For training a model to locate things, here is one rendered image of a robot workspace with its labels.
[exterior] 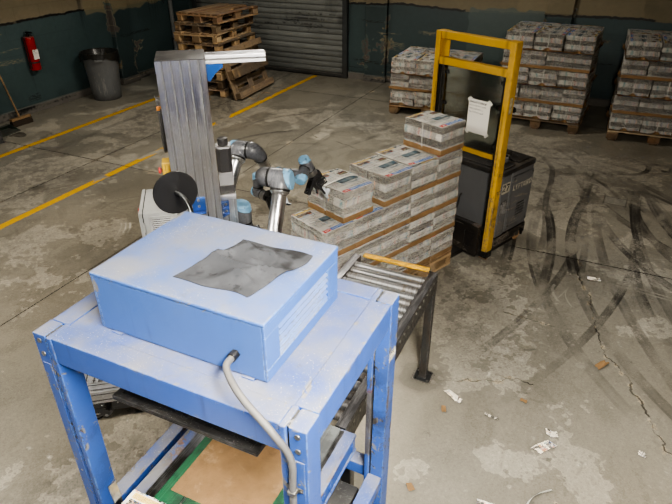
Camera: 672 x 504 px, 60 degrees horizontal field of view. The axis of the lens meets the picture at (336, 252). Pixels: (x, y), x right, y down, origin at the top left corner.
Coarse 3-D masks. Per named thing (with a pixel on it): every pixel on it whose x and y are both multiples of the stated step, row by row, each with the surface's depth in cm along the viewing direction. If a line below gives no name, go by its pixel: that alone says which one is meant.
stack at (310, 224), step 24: (432, 192) 449; (312, 216) 403; (384, 216) 420; (408, 216) 439; (432, 216) 460; (336, 240) 391; (360, 240) 410; (384, 240) 429; (408, 240) 450; (384, 264) 440
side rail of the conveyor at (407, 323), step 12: (432, 276) 341; (420, 288) 330; (432, 288) 339; (420, 300) 320; (408, 312) 310; (420, 312) 323; (408, 324) 303; (408, 336) 309; (396, 348) 289; (360, 384) 263; (360, 396) 256; (348, 408) 250; (360, 408) 253; (348, 420) 244; (360, 420) 258
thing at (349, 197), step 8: (336, 184) 394; (344, 184) 393; (352, 184) 393; (360, 184) 393; (368, 184) 394; (336, 192) 386; (344, 192) 382; (352, 192) 386; (360, 192) 391; (368, 192) 398; (328, 200) 395; (336, 200) 389; (344, 200) 383; (352, 200) 390; (360, 200) 395; (368, 200) 401; (328, 208) 398; (336, 208) 391; (344, 208) 387; (352, 208) 393; (360, 208) 399; (344, 216) 390
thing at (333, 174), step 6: (336, 168) 419; (324, 174) 408; (330, 174) 408; (336, 174) 409; (342, 174) 409; (348, 174) 409; (330, 180) 400; (312, 192) 406; (318, 192) 401; (312, 198) 408; (318, 198) 402; (318, 204) 405
